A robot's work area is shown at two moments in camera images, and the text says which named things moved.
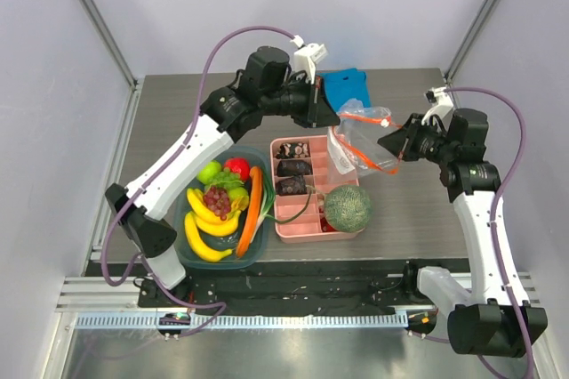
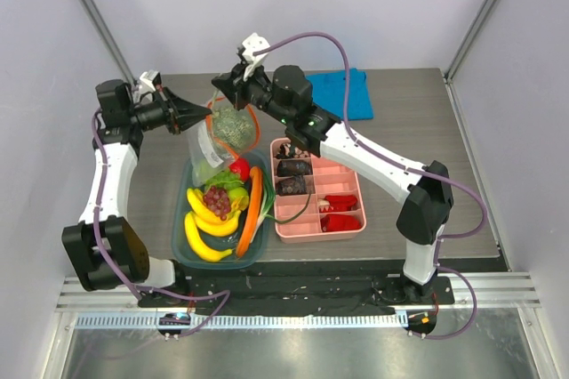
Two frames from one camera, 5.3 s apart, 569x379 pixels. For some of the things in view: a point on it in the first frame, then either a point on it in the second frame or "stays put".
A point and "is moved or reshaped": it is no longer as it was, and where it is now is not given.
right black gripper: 409,141 -> 240,89
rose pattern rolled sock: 292,150 stays put
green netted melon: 347,208 is moved or reshaped
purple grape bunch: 217,199 stays put
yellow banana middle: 220,229 stays put
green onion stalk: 268,199 stays put
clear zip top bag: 353,147 is moved or reshaped
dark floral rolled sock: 293,168 stays put
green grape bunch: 227,179 stays put
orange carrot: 249,224 stays put
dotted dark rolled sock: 294,186 stays put
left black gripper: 317,111 -> 187,114
